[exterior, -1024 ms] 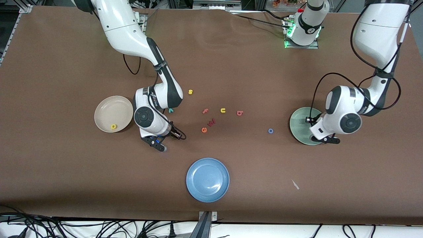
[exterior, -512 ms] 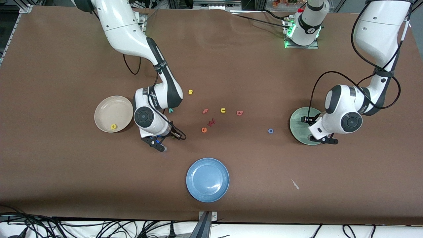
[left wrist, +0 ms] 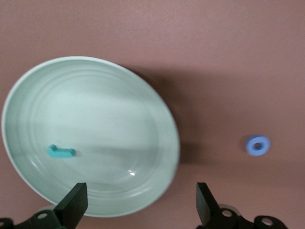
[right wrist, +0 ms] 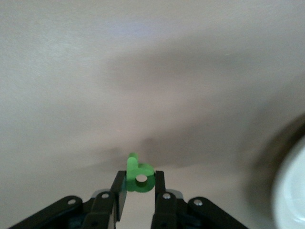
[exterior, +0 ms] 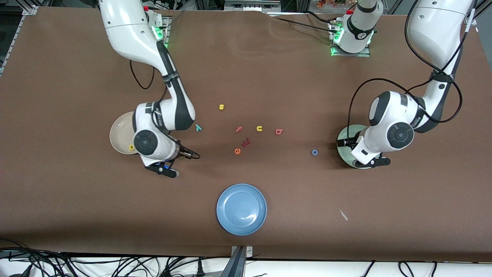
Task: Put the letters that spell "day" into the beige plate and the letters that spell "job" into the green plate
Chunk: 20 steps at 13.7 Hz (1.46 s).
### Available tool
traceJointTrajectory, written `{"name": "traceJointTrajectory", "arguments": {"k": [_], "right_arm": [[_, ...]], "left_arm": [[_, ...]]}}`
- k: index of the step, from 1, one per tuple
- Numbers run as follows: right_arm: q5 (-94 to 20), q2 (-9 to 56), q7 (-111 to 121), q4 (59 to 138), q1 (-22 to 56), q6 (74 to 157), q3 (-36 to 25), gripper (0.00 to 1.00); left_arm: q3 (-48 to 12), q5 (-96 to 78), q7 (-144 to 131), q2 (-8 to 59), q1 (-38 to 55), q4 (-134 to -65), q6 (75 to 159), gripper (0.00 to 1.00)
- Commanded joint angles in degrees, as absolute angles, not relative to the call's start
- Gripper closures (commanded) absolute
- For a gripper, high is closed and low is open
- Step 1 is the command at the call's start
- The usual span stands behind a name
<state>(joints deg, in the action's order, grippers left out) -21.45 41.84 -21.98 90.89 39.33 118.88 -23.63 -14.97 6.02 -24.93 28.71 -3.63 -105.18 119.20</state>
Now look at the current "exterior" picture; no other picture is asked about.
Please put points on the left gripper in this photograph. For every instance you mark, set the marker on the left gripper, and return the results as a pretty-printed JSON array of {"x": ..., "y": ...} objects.
[{"x": 349, "y": 142}]

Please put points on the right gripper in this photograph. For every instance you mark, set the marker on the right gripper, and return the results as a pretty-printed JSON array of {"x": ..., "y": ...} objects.
[{"x": 182, "y": 149}]

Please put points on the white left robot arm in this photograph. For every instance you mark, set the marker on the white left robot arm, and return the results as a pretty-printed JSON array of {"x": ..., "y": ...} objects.
[{"x": 434, "y": 30}]

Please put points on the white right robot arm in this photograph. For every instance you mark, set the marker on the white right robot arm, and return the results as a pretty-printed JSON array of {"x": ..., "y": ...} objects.
[{"x": 130, "y": 34}]

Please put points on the pale green round plate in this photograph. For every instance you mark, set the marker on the pale green round plate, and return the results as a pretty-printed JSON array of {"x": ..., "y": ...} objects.
[{"x": 346, "y": 157}]

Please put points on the dark red foam letter w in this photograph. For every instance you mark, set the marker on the dark red foam letter w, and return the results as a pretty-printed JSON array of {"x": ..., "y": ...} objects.
[{"x": 246, "y": 143}]

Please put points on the white paper scrap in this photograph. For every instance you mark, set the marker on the white paper scrap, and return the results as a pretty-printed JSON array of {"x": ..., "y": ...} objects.
[{"x": 343, "y": 214}]

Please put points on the beige round plate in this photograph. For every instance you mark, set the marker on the beige round plate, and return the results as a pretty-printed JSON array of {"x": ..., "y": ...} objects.
[{"x": 119, "y": 134}]

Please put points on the blue round plate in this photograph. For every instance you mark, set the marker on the blue round plate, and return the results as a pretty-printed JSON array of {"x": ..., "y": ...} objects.
[{"x": 242, "y": 209}]

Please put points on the brown table cover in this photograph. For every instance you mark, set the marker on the brown table cover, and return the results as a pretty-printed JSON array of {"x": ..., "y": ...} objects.
[{"x": 246, "y": 69}]

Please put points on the black power plug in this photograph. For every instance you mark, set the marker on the black power plug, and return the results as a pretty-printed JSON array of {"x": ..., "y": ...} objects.
[{"x": 200, "y": 268}]

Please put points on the orange background item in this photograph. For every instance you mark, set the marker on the orange background item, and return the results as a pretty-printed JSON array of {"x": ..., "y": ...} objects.
[{"x": 328, "y": 4}]

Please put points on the grey box behind table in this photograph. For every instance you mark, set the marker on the grey box behind table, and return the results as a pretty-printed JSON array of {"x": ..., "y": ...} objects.
[{"x": 250, "y": 4}]

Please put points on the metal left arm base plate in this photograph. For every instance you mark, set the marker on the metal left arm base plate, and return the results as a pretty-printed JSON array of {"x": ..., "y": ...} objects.
[{"x": 349, "y": 54}]

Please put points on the grey metal camera post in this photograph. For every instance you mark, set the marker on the grey metal camera post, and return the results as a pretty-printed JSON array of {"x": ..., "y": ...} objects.
[{"x": 238, "y": 265}]

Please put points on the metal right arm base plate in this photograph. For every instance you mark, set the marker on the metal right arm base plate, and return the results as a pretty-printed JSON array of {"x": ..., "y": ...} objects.
[{"x": 166, "y": 27}]

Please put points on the short aluminium frame corner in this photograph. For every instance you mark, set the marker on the short aluminium frame corner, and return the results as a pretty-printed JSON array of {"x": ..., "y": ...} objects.
[{"x": 480, "y": 11}]

